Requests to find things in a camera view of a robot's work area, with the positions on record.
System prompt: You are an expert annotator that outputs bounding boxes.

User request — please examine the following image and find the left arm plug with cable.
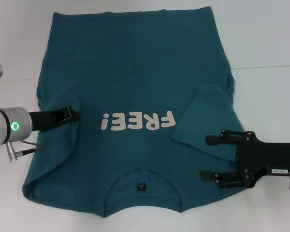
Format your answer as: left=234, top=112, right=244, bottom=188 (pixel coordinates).
left=5, top=141, right=43, bottom=163

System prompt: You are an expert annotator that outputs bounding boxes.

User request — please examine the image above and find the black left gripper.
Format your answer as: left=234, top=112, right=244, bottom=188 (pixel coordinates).
left=28, top=106, right=81, bottom=133

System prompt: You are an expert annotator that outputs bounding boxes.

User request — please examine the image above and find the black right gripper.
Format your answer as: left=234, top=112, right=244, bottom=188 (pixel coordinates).
left=199, top=129, right=290, bottom=190

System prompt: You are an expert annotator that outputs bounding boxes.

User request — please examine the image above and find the teal t-shirt with FREE print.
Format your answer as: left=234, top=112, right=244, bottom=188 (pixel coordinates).
left=22, top=6, right=242, bottom=213

